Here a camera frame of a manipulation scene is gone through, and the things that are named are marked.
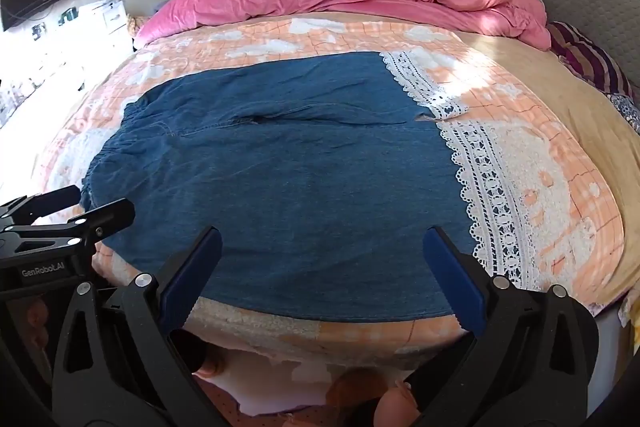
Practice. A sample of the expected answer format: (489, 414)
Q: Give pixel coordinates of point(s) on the white dresser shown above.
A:
(75, 52)

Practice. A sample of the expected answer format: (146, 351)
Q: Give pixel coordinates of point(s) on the white bed base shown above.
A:
(612, 332)

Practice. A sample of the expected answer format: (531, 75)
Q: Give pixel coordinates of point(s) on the blue patterned pillow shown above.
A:
(625, 112)

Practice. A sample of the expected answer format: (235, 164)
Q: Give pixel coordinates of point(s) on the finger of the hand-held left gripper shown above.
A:
(95, 222)
(45, 204)

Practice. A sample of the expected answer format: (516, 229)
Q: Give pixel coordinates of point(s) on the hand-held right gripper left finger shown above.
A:
(192, 277)

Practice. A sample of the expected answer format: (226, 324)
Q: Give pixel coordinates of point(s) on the person's left hand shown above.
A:
(37, 314)

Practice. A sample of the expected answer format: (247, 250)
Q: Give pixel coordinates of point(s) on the blue denim pants lace hem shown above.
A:
(300, 182)

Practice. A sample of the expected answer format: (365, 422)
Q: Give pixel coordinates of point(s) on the purple striped pillow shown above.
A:
(585, 57)

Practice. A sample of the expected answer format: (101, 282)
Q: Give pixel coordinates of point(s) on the beige bed sheet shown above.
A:
(575, 107)

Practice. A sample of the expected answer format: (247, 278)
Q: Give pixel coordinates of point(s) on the orange printed blanket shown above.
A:
(500, 107)

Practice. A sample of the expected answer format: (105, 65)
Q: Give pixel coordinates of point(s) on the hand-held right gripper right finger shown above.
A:
(455, 277)

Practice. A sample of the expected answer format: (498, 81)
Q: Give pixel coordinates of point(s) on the grey quilted headboard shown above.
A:
(590, 2)

